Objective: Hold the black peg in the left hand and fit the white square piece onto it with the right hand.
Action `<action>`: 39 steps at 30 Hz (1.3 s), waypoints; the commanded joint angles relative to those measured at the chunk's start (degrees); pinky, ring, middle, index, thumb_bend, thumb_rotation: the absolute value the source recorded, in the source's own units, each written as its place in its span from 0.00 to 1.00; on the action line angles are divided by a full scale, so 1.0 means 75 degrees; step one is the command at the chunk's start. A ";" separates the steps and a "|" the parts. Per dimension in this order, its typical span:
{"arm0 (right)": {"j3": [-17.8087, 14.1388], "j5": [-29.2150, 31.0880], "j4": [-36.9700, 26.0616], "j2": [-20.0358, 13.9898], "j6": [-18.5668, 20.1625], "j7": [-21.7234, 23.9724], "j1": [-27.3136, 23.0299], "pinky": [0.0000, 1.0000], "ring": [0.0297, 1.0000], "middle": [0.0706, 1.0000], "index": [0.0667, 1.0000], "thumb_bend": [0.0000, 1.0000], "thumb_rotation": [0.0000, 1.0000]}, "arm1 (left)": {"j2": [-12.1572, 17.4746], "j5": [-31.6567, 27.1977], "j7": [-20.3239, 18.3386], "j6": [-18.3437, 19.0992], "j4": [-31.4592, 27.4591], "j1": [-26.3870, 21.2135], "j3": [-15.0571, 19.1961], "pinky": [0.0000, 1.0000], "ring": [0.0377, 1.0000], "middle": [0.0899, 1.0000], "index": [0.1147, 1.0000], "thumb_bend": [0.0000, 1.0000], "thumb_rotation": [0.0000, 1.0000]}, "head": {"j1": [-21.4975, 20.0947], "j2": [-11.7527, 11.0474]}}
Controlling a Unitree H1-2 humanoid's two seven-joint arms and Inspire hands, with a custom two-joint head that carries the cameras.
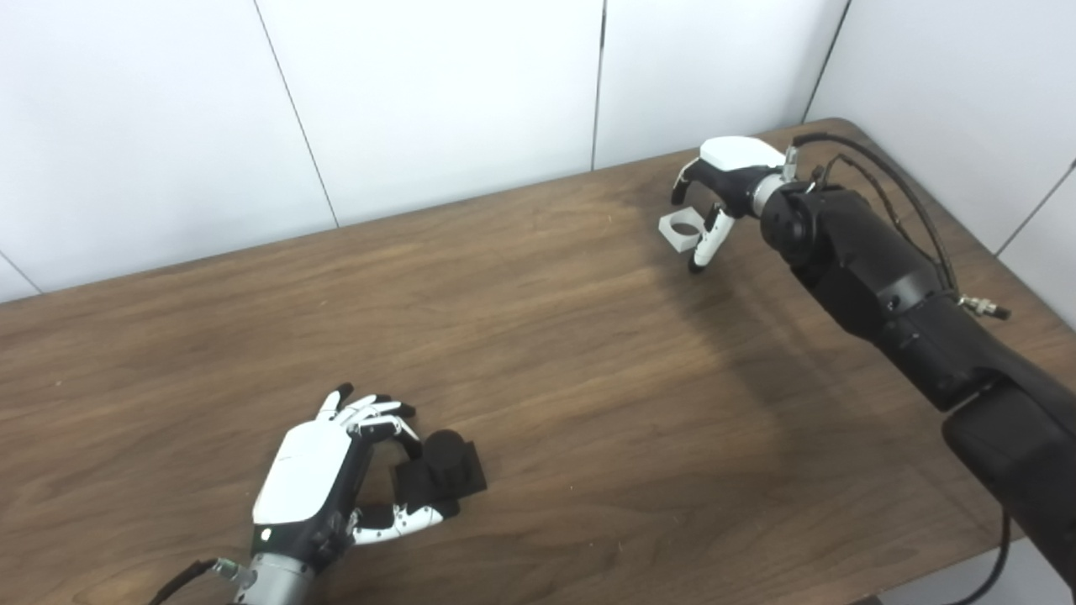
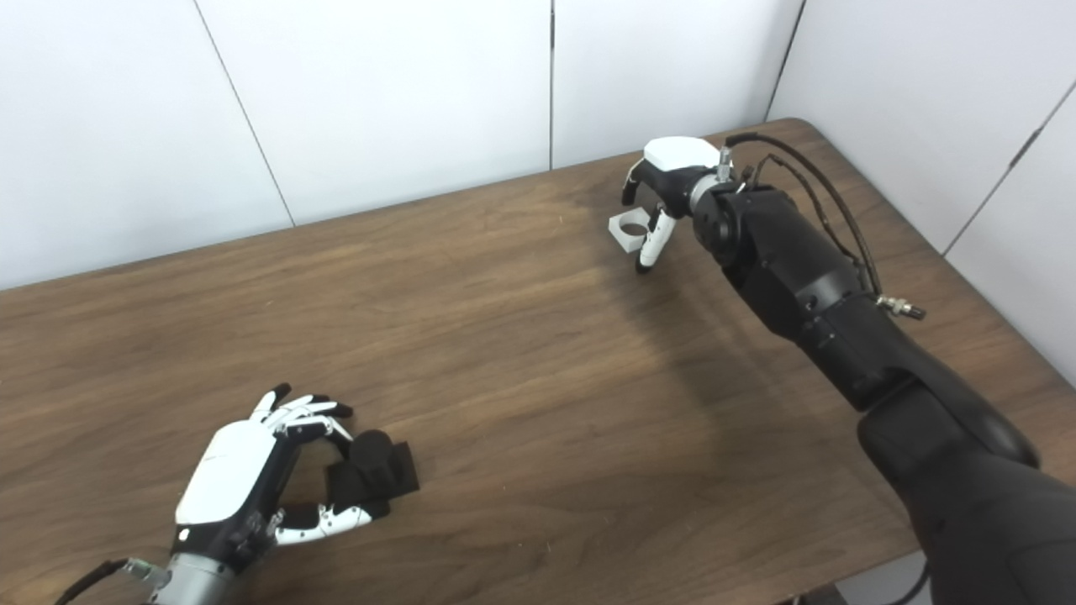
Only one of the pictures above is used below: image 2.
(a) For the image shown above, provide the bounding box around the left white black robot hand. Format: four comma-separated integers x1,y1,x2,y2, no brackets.
172,383,392,576

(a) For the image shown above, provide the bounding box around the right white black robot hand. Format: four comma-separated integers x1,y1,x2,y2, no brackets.
621,136,734,275

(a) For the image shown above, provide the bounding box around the white square piece with hole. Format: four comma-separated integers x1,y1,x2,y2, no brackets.
609,208,665,254

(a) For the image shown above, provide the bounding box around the black peg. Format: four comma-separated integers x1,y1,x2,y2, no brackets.
326,429,419,505

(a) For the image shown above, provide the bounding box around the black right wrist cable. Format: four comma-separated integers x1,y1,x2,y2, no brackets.
725,132,927,321

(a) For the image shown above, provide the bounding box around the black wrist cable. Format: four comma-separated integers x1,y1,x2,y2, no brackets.
725,132,927,321
55,557,169,605

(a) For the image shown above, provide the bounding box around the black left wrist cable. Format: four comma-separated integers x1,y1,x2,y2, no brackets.
55,557,169,605

